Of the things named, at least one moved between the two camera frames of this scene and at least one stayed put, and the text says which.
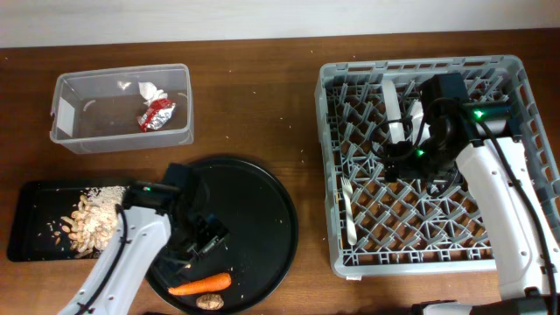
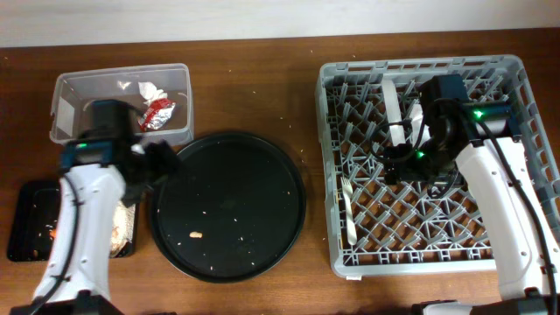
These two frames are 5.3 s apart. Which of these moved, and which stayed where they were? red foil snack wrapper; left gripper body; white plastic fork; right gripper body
Moved: left gripper body
Stayed: red foil snack wrapper; white plastic fork; right gripper body
